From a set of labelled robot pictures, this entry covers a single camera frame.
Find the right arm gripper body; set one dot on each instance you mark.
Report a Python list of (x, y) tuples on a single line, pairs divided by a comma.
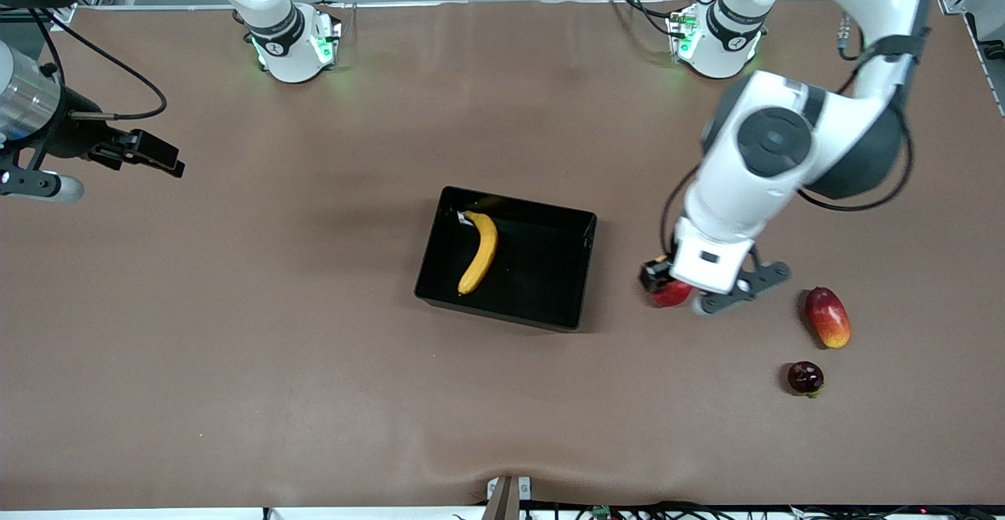
[(74, 133)]

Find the red yellow apple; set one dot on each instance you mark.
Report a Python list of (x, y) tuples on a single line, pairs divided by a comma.
[(674, 295)]

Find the yellow banana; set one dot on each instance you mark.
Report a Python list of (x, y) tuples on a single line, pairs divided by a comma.
[(487, 249)]

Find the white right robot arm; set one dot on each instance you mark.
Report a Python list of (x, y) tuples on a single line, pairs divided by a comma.
[(286, 41)]

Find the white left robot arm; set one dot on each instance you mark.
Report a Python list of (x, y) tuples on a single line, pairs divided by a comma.
[(738, 182)]

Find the black plastic box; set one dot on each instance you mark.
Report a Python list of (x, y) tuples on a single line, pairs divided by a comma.
[(542, 269)]

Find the red yellow mango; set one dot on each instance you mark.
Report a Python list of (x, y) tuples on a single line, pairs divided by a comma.
[(828, 317)]

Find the dark purple mangosteen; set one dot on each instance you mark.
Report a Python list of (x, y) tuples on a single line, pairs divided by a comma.
[(805, 377)]

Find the brown table cover mat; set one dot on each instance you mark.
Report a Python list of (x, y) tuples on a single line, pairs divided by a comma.
[(314, 347)]

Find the aluminium table edge rail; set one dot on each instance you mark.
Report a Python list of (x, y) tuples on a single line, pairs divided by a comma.
[(991, 72)]

